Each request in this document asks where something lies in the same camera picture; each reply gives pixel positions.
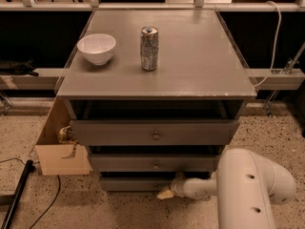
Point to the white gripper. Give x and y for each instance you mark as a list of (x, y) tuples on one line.
[(178, 186)]

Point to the grey bottom drawer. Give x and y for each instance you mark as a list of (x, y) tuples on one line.
[(130, 184)]

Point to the grey drawer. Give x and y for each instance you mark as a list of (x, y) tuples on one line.
[(153, 163), (153, 132), (130, 184)]

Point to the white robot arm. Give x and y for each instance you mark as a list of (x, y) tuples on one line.
[(246, 185)]

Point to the grey top drawer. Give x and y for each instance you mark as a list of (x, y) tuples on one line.
[(153, 132)]

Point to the grey middle drawer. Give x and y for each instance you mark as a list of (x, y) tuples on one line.
[(153, 163)]

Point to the grey drawer cabinet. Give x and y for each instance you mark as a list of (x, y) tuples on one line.
[(198, 77)]

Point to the open cardboard box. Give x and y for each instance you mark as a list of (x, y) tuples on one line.
[(56, 157)]

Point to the crumpled item in box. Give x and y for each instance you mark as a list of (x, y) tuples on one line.
[(66, 136)]

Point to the silver drink can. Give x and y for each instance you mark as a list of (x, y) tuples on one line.
[(149, 48)]

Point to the black floor pole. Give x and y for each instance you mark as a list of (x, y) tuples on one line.
[(11, 201)]

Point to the white ceramic bowl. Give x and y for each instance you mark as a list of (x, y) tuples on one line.
[(97, 48)]

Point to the metal clamp bracket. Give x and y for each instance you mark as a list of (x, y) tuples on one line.
[(286, 70)]

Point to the metal frame rail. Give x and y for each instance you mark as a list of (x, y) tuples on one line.
[(50, 79)]

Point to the black object on rail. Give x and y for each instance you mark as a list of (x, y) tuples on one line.
[(17, 68)]

